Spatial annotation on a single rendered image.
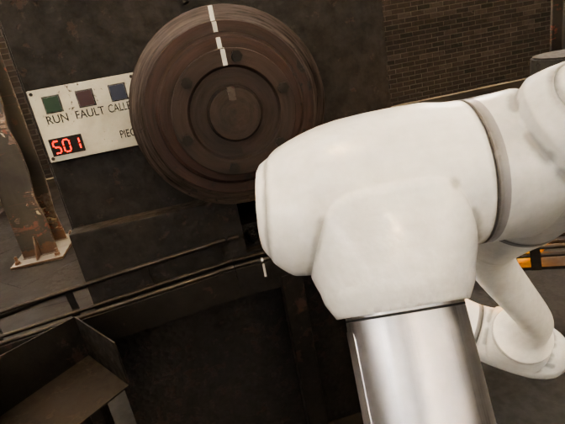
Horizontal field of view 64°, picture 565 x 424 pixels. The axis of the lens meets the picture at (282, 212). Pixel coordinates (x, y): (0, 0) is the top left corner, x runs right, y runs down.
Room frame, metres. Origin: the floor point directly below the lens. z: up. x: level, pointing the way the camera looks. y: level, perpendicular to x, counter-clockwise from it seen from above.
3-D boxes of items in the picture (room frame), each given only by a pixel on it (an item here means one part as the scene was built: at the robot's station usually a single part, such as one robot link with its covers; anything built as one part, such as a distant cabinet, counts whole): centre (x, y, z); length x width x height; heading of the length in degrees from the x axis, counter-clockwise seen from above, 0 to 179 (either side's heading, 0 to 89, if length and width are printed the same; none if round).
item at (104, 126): (1.20, 0.43, 1.15); 0.26 x 0.02 x 0.18; 99
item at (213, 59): (1.05, 0.07, 1.11); 0.28 x 0.06 x 0.28; 99
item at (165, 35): (1.14, 0.08, 1.11); 0.47 x 0.06 x 0.47; 99
